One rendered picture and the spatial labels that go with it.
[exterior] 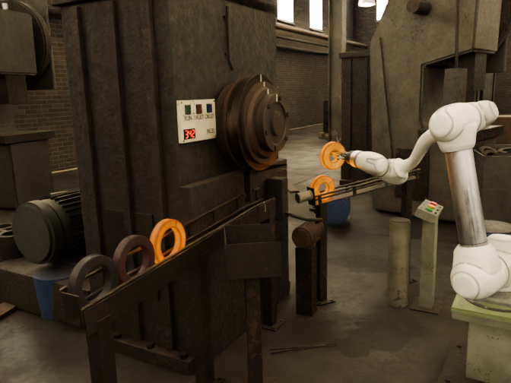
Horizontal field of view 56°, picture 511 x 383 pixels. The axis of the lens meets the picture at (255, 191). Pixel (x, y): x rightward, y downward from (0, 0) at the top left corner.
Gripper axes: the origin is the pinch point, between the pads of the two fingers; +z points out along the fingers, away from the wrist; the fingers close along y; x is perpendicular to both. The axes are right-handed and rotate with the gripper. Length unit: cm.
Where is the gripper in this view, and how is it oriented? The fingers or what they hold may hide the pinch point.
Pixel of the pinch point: (333, 153)
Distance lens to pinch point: 269.8
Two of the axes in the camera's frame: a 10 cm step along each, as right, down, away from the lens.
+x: -0.1, -9.7, -2.5
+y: 9.0, -1.2, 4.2
